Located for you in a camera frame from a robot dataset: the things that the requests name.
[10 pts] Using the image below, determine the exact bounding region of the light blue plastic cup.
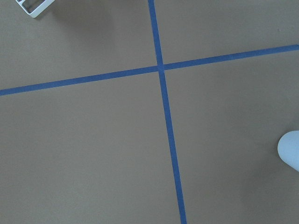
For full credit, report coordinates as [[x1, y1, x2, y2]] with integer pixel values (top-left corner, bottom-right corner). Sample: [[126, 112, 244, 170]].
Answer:
[[278, 131, 299, 171]]

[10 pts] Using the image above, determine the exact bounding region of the white wire rack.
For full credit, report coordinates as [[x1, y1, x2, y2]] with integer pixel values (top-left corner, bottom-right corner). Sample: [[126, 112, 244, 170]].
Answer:
[[16, 0, 55, 18]]

